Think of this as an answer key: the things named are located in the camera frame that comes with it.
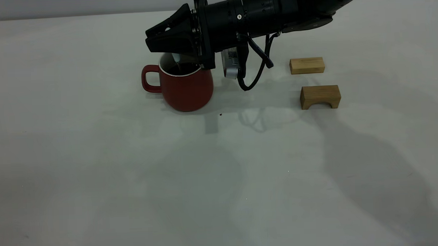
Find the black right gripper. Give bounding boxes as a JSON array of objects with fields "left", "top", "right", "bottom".
[{"left": 144, "top": 0, "right": 216, "bottom": 72}]

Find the spoon with pale blue handle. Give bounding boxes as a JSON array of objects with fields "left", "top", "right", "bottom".
[{"left": 172, "top": 52, "right": 184, "bottom": 75}]

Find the red ceramic mug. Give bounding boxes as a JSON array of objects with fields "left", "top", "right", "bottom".
[{"left": 141, "top": 52, "right": 215, "bottom": 114}]

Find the rectangular wooden block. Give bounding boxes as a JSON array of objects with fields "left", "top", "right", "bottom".
[{"left": 289, "top": 57, "right": 325, "bottom": 75}]

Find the arched wooden block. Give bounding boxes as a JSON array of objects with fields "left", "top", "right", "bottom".
[{"left": 300, "top": 84, "right": 342, "bottom": 110}]

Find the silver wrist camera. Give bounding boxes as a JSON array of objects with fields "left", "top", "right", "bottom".
[{"left": 221, "top": 48, "right": 240, "bottom": 80}]

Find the black camera cable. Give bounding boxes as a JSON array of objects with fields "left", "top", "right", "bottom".
[{"left": 236, "top": 31, "right": 283, "bottom": 92}]

